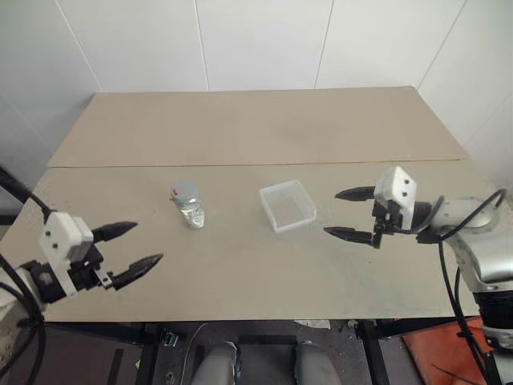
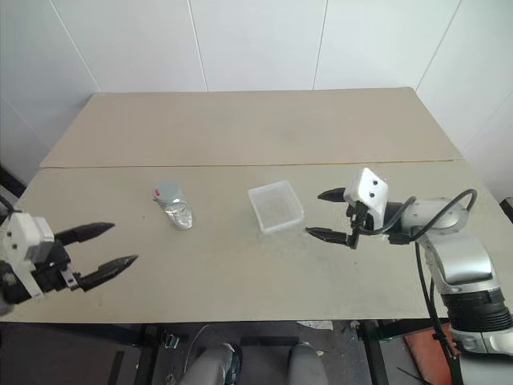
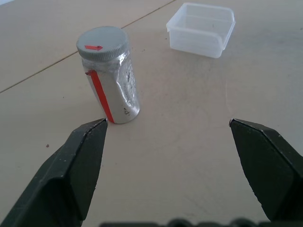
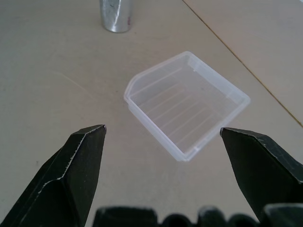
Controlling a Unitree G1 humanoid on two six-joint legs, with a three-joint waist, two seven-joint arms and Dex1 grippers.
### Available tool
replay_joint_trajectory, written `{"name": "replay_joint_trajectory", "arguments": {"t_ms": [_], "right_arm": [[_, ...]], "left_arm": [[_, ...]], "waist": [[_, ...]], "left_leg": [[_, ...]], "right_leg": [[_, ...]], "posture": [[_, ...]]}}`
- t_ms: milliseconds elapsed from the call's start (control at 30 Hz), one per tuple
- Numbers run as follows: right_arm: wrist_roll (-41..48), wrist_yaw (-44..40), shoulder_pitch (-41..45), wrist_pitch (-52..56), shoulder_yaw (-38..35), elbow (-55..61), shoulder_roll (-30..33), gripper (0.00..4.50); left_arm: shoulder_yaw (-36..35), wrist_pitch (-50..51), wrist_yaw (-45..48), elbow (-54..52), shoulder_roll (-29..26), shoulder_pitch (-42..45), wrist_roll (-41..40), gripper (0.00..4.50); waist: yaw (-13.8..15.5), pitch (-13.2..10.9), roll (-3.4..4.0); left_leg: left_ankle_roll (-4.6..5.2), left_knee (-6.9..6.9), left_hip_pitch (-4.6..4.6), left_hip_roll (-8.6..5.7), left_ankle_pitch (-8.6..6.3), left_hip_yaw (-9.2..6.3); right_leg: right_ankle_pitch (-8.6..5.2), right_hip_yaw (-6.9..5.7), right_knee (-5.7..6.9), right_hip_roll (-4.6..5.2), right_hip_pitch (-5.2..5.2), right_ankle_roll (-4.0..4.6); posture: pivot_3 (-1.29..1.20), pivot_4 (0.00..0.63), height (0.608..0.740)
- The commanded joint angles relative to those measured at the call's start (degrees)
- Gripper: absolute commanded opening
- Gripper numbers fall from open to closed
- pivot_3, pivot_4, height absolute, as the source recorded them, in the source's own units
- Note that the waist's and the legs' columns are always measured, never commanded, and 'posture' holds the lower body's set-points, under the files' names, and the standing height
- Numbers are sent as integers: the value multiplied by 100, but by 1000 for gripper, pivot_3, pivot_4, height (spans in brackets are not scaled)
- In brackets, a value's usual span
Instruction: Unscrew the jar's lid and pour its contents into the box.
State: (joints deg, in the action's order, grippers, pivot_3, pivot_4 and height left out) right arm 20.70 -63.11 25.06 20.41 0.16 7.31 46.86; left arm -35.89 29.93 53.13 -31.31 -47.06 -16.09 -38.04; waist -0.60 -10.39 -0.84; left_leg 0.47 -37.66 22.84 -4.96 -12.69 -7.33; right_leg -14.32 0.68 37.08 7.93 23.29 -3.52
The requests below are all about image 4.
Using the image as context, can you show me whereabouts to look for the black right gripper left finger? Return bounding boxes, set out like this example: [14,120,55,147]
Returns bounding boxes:
[0,124,107,227]

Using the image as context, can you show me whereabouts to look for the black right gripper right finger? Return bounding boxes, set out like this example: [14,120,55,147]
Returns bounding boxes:
[219,127,303,224]

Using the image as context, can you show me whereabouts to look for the clear plastic tray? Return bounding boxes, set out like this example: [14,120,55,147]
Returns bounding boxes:
[123,50,251,163]

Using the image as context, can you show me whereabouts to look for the silver metal cylinder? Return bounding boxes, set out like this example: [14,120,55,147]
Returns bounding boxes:
[99,0,135,34]

